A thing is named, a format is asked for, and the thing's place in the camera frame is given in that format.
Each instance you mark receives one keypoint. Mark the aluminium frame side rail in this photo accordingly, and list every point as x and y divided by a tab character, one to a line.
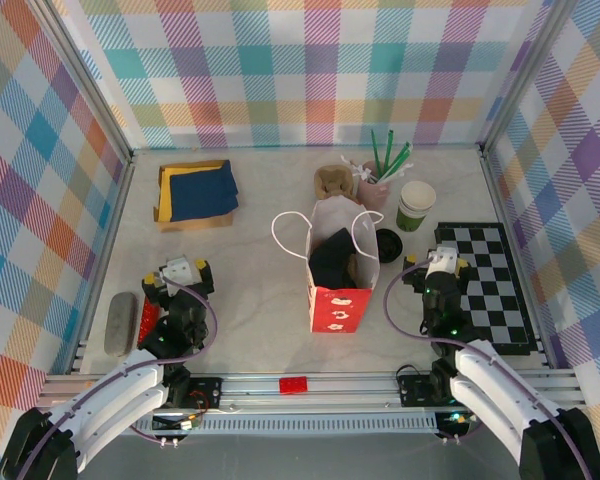
125	185
489	170

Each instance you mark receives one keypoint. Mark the red toy brick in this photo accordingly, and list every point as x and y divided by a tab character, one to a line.
293	385

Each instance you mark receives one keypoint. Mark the pulp cup carriers stack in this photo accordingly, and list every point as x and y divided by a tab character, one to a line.
335	182

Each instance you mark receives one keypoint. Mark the small controller board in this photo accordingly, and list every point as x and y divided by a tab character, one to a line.
177	424
455	417

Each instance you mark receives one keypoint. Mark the white red paper bag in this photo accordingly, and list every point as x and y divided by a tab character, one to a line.
340	310

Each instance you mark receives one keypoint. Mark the pink straw holder cup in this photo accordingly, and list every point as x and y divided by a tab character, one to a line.
377	192

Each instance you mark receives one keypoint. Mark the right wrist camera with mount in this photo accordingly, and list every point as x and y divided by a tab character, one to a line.
443	260

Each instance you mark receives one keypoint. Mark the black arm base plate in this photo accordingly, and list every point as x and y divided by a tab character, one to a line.
412	392
212	387

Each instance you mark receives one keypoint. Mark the aluminium frame post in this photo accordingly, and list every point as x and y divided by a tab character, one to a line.
525	75
80	80

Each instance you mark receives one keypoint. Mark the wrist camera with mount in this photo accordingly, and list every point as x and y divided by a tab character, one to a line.
180	270
443	260

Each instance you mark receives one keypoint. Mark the white paper stirrers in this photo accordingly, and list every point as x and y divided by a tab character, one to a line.
360	170

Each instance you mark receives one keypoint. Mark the blue napkin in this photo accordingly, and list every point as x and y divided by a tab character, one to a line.
205	190

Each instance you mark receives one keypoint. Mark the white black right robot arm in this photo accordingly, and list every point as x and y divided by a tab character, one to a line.
505	390

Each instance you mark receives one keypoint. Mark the black grey chessboard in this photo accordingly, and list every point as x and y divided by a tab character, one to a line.
495	300

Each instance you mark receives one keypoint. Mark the red glitter tube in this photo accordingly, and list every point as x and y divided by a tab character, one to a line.
147	320

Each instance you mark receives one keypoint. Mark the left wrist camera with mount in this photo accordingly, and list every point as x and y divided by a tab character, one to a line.
180	270

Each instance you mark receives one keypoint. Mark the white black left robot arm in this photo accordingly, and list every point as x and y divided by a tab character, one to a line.
105	395

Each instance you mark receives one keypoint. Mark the yellow napkin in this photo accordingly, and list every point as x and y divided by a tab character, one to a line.
164	200

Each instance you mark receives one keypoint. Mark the dark green straw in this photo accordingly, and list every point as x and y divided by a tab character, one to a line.
386	147
374	147

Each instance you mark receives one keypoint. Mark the black napkin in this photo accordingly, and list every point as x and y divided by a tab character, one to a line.
332	260

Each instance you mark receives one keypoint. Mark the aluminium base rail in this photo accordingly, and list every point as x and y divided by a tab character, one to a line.
350	395

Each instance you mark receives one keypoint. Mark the white wrapped straw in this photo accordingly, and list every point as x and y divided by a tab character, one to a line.
400	171

